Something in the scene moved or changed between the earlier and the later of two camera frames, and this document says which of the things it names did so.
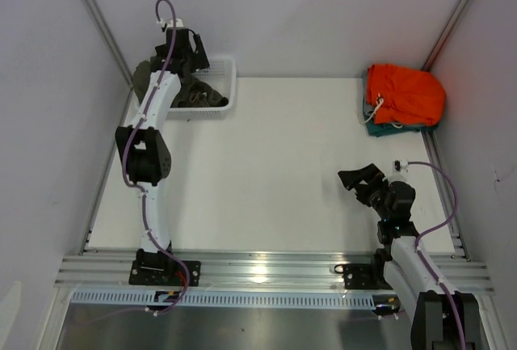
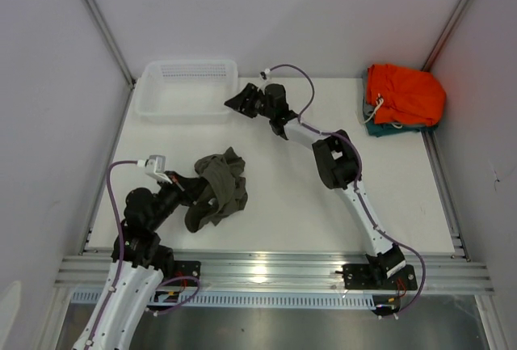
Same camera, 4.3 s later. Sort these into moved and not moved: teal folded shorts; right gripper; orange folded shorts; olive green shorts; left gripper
Moved: left gripper; olive green shorts; right gripper
Not moved: teal folded shorts; orange folded shorts
